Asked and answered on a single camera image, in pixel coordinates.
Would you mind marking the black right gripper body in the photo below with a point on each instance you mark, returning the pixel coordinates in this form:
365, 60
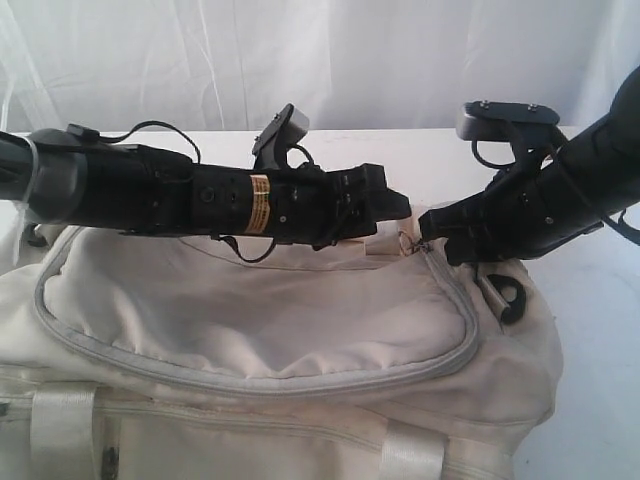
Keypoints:
506, 220

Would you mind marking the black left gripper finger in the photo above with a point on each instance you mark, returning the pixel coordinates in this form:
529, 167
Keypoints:
388, 205

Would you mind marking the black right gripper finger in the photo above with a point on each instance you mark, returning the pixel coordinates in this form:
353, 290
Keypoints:
454, 220

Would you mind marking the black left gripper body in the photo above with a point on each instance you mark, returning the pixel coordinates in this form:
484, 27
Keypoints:
310, 206

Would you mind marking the metal zipper pull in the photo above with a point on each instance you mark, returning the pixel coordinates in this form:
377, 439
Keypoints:
409, 246

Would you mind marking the cream white duffel bag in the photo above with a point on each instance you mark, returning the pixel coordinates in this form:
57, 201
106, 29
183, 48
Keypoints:
139, 358

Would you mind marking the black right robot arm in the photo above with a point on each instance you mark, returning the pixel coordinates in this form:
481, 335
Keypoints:
555, 190

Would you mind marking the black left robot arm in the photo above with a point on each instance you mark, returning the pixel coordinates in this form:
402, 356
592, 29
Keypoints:
75, 177

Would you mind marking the white backdrop curtain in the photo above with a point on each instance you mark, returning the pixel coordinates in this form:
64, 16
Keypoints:
231, 65

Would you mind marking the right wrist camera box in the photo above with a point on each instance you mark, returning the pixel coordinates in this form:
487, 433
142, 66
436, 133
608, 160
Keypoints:
526, 127

